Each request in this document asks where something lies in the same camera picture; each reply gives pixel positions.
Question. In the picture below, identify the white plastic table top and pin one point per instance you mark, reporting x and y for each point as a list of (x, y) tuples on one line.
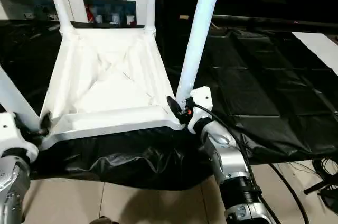
[(105, 89)]

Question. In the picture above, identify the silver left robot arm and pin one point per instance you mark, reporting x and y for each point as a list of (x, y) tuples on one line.
[(10, 181)]

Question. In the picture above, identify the black plastic mat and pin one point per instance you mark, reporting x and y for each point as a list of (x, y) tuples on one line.
[(264, 89)]

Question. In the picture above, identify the black case with yellow label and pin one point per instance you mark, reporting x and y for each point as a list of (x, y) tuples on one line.
[(184, 17)]

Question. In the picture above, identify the long grey metal bar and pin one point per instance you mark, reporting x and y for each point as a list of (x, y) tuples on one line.
[(264, 22)]

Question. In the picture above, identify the white flat board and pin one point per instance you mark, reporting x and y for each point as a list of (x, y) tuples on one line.
[(319, 47)]

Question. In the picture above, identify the black power adapter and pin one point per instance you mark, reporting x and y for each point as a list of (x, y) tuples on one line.
[(331, 197)]

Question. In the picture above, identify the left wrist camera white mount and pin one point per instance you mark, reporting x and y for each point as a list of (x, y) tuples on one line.
[(10, 134)]

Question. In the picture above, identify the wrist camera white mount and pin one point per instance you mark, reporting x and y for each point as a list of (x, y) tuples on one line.
[(10, 134), (203, 94)]

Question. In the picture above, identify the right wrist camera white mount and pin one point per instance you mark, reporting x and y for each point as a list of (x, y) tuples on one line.
[(203, 94)]

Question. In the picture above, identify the black metal stand frame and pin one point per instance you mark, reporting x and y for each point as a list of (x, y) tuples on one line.
[(317, 187)]

